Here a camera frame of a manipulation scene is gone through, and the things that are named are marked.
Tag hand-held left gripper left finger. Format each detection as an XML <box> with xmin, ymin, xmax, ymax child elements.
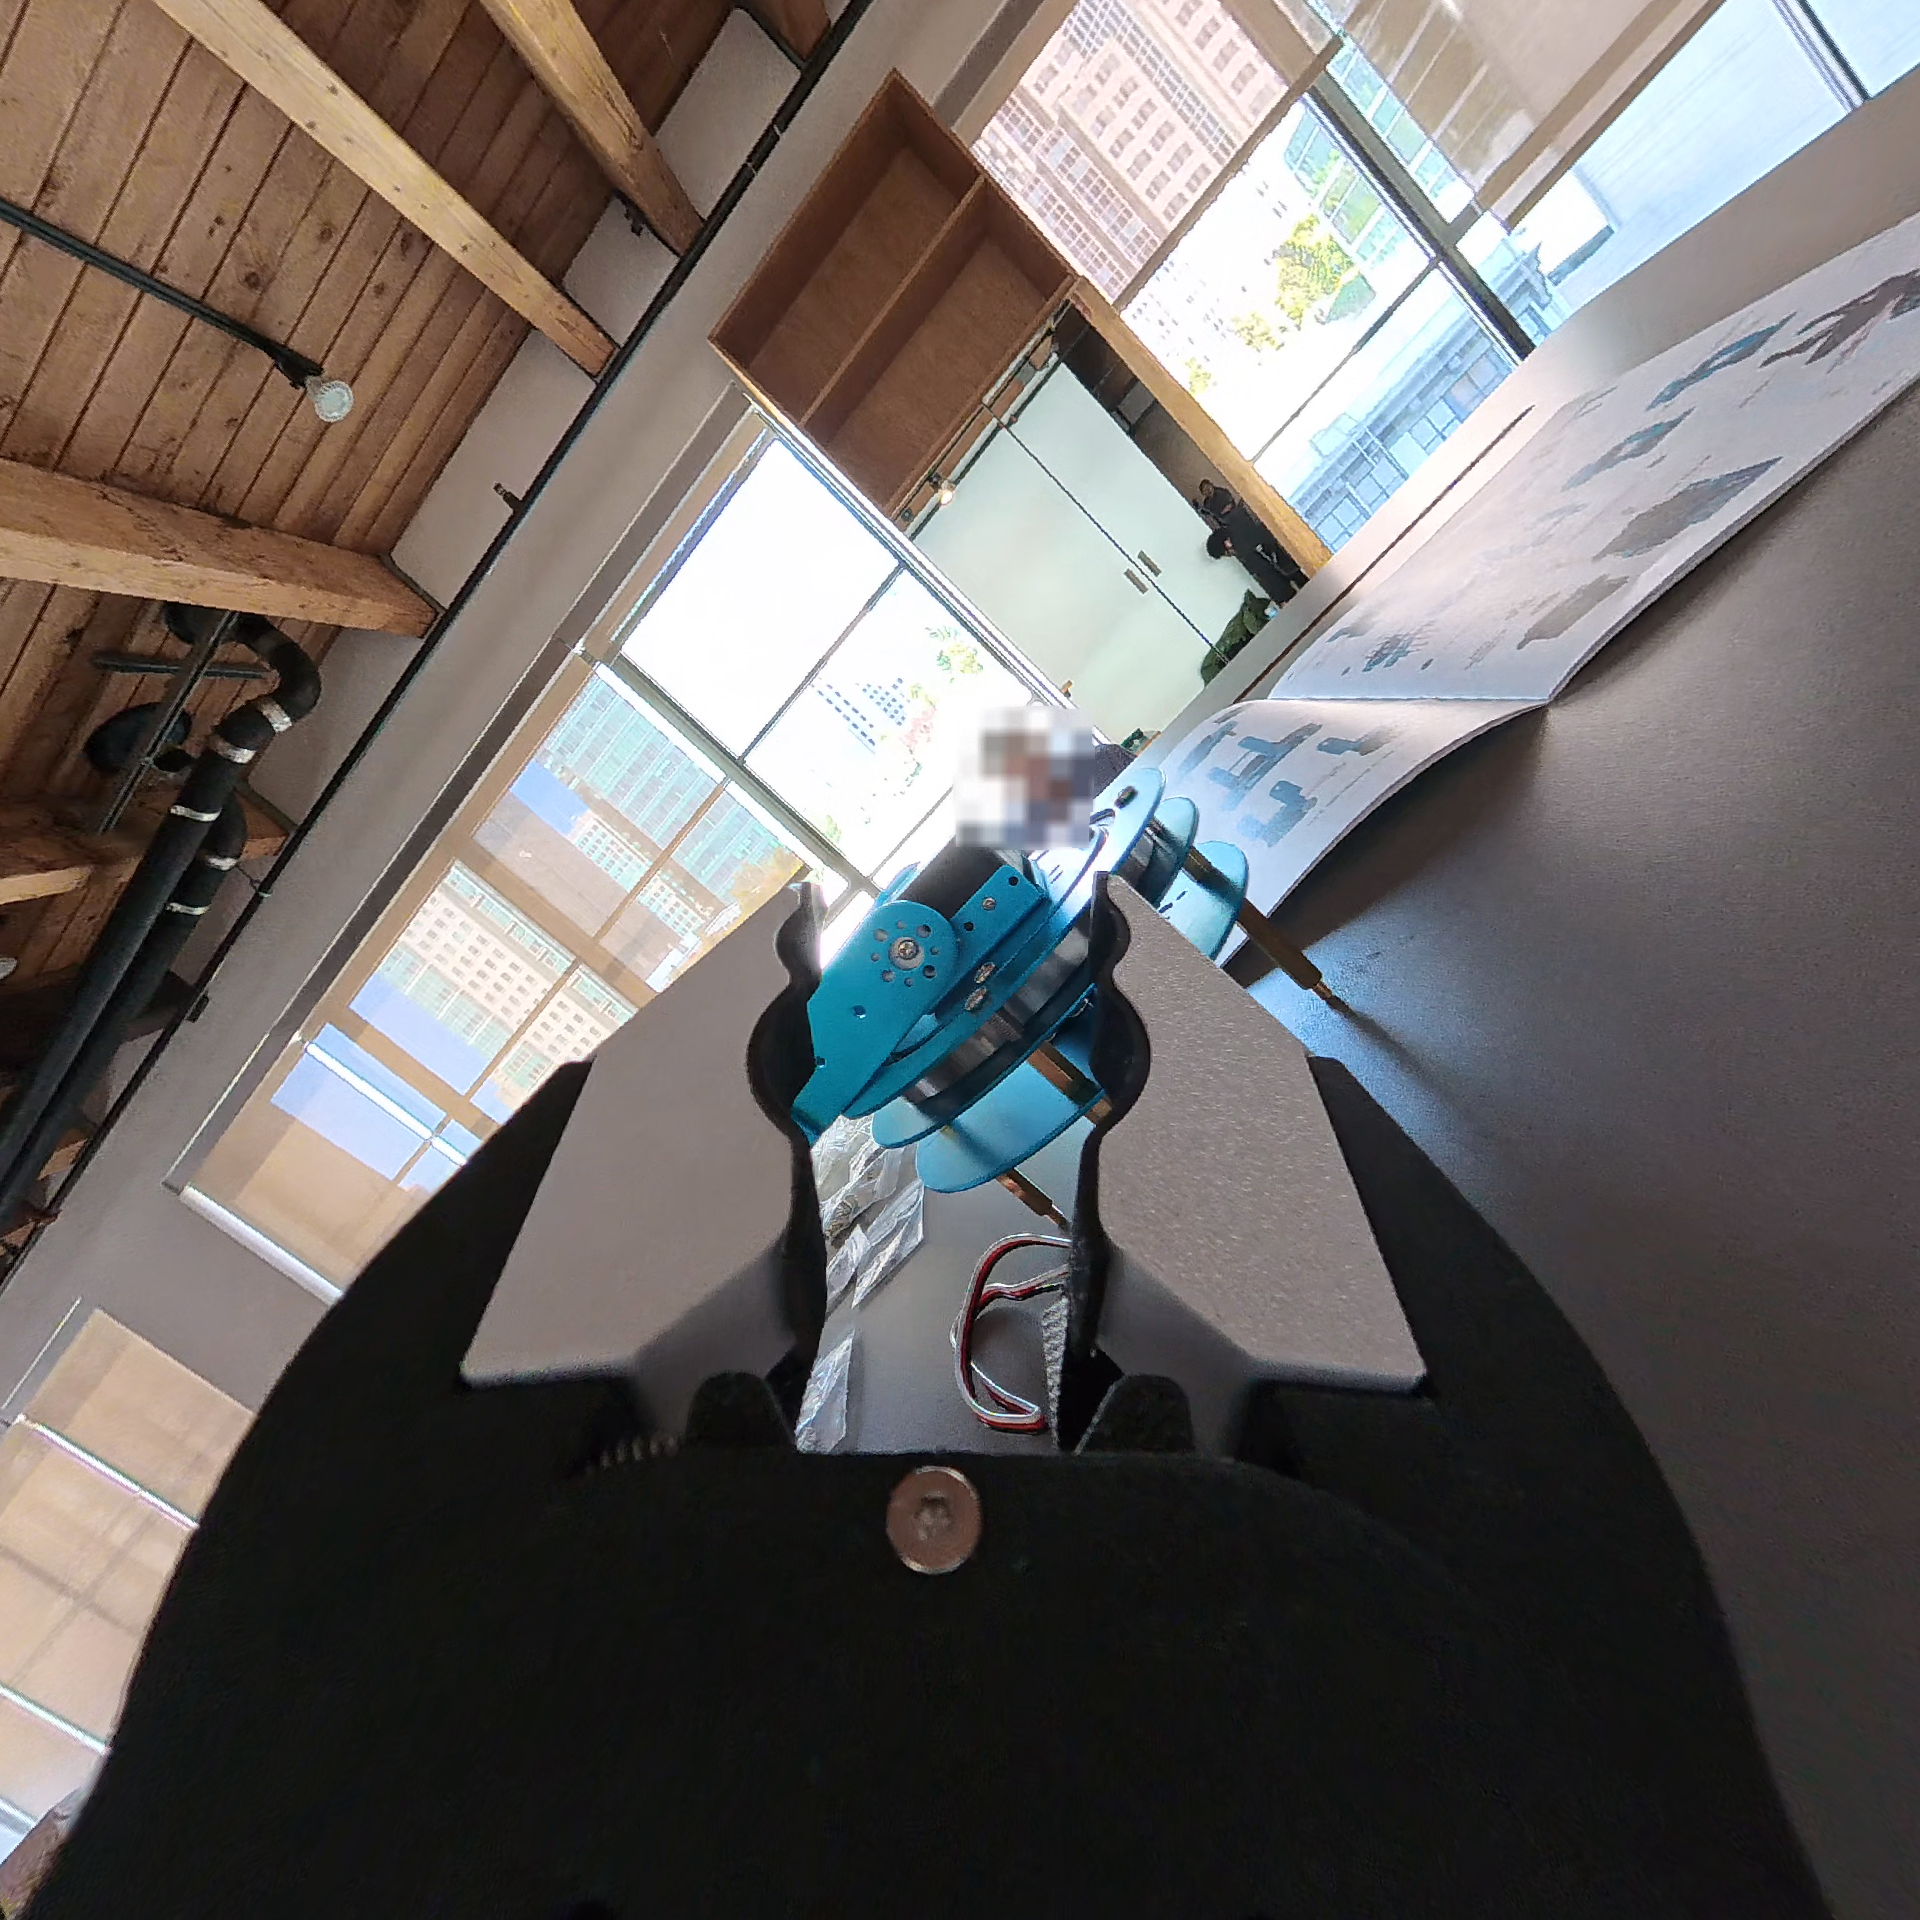
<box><xmin>462</xmin><ymin>882</ymin><xmax>829</xmax><ymax>1403</ymax></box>

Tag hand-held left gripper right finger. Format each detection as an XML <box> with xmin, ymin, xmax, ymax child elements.
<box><xmin>1055</xmin><ymin>873</ymin><xmax>1430</xmax><ymax>1450</ymax></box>

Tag blue toy robot arm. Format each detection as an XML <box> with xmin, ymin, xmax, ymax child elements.
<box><xmin>785</xmin><ymin>767</ymin><xmax>1344</xmax><ymax>1226</ymax></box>

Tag dark grey desk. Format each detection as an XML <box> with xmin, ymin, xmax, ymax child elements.
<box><xmin>815</xmin><ymin>151</ymin><xmax>1920</xmax><ymax>1920</ymax></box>

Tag cluster of clear parts bags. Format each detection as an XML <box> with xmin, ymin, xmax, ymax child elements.
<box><xmin>795</xmin><ymin>1118</ymin><xmax>927</xmax><ymax>1455</ymax></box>

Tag beige roller blind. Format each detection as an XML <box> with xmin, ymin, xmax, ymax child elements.
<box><xmin>1305</xmin><ymin>0</ymin><xmax>1876</xmax><ymax>227</ymax></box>
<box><xmin>181</xmin><ymin>840</ymin><xmax>812</xmax><ymax>1298</ymax></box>
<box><xmin>0</xmin><ymin>1306</ymin><xmax>255</xmax><ymax>1848</ymax></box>

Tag window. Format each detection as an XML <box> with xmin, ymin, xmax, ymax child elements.
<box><xmin>975</xmin><ymin>0</ymin><xmax>1920</xmax><ymax>559</ymax></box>
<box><xmin>181</xmin><ymin>427</ymin><xmax>1051</xmax><ymax>1298</ymax></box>

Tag black insulated pipe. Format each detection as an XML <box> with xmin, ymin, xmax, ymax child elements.
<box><xmin>0</xmin><ymin>609</ymin><xmax>325</xmax><ymax>1216</ymax></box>

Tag printed instruction sheet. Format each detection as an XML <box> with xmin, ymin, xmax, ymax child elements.
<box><xmin>1153</xmin><ymin>218</ymin><xmax>1920</xmax><ymax>921</ymax></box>

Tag red white servo wires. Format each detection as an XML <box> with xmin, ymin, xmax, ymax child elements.
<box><xmin>951</xmin><ymin>1231</ymin><xmax>1075</xmax><ymax>1434</ymax></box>

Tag open wooden box frame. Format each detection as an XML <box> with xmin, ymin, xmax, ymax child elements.
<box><xmin>708</xmin><ymin>66</ymin><xmax>1080</xmax><ymax>520</ymax></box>

